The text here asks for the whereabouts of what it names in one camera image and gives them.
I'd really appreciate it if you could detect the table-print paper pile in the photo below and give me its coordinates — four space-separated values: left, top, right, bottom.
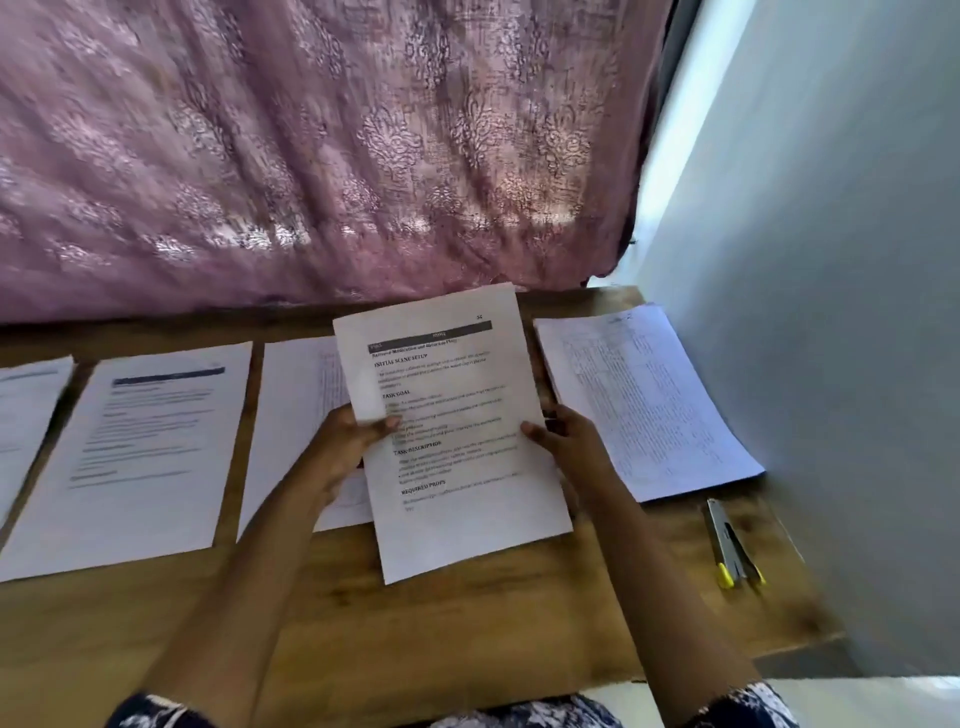
237 334 377 539

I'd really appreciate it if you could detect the person's left forearm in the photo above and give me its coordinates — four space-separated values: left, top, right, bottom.
142 480 354 728

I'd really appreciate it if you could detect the dark-header text paper pile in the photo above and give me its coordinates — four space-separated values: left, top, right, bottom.
0 342 254 584

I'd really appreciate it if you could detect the person's right hand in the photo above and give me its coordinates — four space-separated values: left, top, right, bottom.
520 402 620 512

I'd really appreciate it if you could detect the person's right forearm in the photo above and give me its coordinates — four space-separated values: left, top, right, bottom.
577 480 759 728

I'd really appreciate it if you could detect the pink patterned curtain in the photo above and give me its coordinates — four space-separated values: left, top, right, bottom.
0 0 677 324

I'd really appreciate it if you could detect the printed sheet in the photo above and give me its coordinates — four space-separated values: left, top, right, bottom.
333 282 575 585

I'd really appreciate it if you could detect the dark window frame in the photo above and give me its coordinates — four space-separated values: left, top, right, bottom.
622 0 704 287

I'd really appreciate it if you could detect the silver yellow black stapler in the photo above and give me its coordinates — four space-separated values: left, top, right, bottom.
705 496 768 590

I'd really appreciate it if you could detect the grey-header text paper pile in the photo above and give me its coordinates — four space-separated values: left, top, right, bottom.
0 355 75 527

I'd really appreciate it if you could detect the person's left hand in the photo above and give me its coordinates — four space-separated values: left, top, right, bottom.
292 402 404 504

